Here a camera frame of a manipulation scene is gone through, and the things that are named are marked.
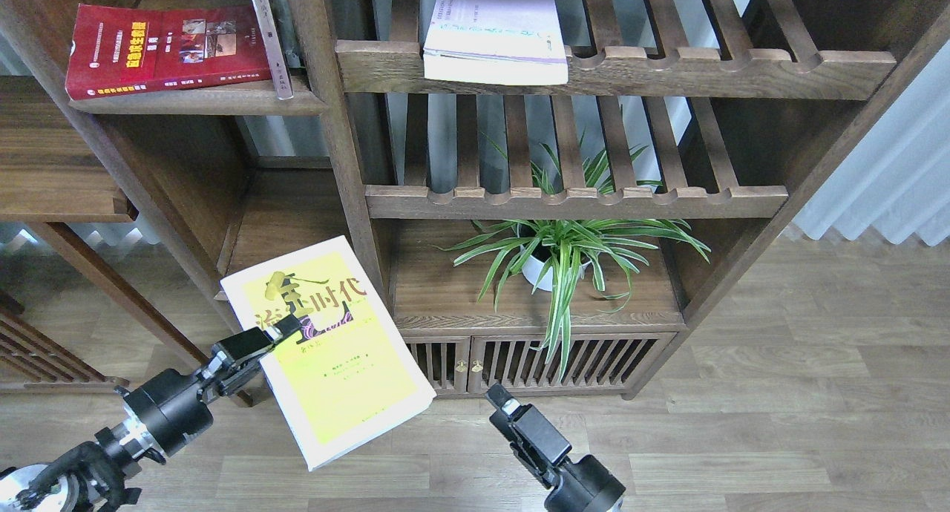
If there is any thin upright book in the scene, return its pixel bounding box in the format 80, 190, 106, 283
252, 0, 294, 102

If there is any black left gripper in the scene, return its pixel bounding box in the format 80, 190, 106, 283
119, 315, 300, 457

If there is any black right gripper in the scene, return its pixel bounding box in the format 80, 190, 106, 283
485, 384, 626, 511

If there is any white lavender paperback book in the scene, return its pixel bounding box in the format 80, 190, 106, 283
423, 0, 568, 86

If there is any white curtain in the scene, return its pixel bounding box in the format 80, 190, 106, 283
786, 45, 949, 247

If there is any green spider plant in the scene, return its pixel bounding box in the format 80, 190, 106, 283
434, 130, 712, 379

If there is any yellow green paperback book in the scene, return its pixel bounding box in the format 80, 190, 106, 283
221, 236, 436, 470

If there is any white plant pot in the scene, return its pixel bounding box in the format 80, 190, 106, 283
522, 255, 592, 292

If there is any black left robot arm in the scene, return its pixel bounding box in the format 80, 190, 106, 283
2, 315, 301, 511

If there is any red paperback book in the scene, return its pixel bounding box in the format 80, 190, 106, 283
65, 4, 272, 102

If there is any dark wooden bookshelf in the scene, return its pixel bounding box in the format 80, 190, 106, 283
2, 0, 948, 399

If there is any dark wooden slatted bench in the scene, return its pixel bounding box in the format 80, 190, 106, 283
1, 292, 130, 393

